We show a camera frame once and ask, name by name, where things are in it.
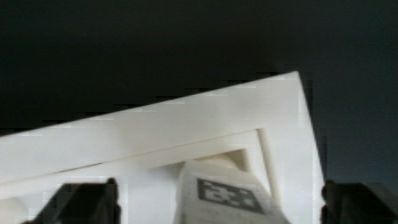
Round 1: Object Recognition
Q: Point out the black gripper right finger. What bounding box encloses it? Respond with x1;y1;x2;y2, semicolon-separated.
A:
319;180;398;224

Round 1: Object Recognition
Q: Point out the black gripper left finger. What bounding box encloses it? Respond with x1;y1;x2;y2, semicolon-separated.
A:
21;178;120;224

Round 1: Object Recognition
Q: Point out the white table leg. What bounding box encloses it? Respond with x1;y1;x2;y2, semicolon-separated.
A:
173;159;289;224

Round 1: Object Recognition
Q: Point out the white square tabletop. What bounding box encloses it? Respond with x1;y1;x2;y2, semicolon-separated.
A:
0;72;323;224

